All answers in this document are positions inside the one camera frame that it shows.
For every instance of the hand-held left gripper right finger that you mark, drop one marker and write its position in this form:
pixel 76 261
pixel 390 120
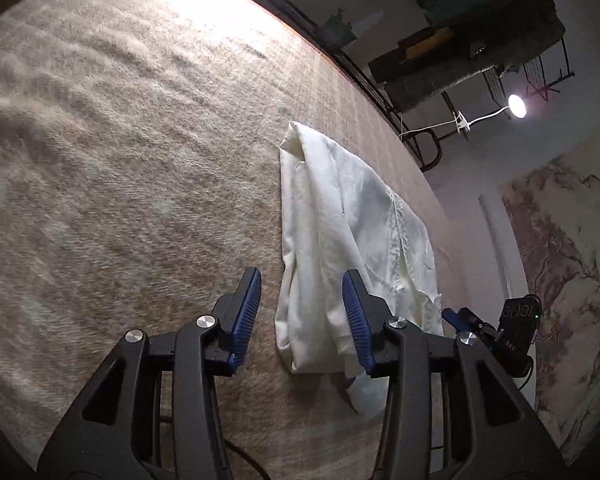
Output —
pixel 357 325

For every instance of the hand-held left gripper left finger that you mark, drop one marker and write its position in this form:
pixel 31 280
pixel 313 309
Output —
pixel 247 310

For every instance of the beige woven blanket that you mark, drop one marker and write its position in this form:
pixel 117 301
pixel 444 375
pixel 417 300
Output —
pixel 105 160

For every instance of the black metal bed frame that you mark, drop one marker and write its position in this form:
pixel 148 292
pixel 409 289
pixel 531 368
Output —
pixel 380 95

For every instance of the metal drying rack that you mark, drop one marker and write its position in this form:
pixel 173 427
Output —
pixel 540 77

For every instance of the white garment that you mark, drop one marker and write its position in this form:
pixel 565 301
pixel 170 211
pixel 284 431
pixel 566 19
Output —
pixel 320 220

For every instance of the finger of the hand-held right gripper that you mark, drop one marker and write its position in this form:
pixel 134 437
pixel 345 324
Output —
pixel 452 319

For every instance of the white gooseneck lamp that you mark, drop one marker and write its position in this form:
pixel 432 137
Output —
pixel 517 105

